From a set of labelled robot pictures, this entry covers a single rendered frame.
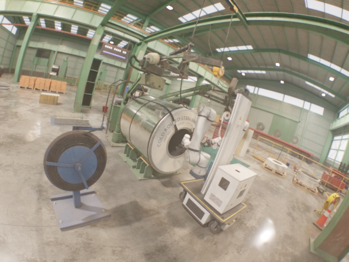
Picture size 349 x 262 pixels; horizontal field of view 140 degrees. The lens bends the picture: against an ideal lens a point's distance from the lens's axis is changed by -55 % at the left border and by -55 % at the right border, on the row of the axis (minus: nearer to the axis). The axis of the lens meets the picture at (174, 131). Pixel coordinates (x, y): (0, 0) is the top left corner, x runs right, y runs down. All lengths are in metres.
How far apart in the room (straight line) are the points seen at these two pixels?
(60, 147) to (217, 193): 1.69
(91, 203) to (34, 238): 0.86
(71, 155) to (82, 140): 0.17
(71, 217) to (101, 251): 0.51
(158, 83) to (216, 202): 1.50
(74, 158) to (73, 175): 0.17
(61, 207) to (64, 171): 0.60
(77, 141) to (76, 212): 0.87
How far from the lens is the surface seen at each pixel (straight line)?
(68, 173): 1.42
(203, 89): 3.26
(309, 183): 6.83
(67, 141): 1.27
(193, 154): 1.76
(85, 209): 1.84
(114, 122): 4.38
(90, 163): 1.43
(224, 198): 1.74
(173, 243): 1.74
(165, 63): 1.51
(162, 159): 2.27
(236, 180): 1.62
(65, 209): 1.85
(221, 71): 2.49
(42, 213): 1.86
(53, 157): 1.31
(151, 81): 1.36
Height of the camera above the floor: 1.39
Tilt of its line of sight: 11 degrees down
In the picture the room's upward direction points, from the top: 17 degrees clockwise
